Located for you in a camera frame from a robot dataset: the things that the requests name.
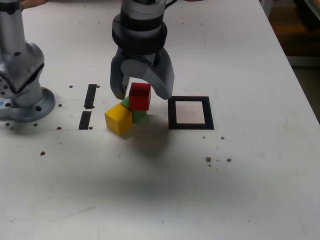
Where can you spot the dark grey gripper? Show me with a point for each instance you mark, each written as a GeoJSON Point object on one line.
{"type": "Point", "coordinates": [140, 56]}

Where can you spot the red cube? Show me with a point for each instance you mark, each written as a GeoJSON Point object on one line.
{"type": "Point", "coordinates": [140, 100]}

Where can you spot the green cube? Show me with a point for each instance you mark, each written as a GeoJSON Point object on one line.
{"type": "Point", "coordinates": [138, 116]}

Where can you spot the yellow cube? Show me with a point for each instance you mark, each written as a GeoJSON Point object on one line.
{"type": "Point", "coordinates": [117, 121]}

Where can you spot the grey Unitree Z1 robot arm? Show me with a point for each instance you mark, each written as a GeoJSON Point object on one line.
{"type": "Point", "coordinates": [22, 70]}

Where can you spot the black tape square outline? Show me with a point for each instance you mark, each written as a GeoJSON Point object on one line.
{"type": "Point", "coordinates": [171, 112]}

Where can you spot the person's hand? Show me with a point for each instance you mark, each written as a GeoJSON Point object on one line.
{"type": "Point", "coordinates": [32, 2]}

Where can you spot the black tape strip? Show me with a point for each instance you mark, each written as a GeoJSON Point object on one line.
{"type": "Point", "coordinates": [85, 120]}

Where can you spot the grey metal bar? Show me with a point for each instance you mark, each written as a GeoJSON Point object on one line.
{"type": "Point", "coordinates": [305, 61]}

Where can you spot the grey metal post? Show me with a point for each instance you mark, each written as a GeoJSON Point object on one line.
{"type": "Point", "coordinates": [266, 7]}

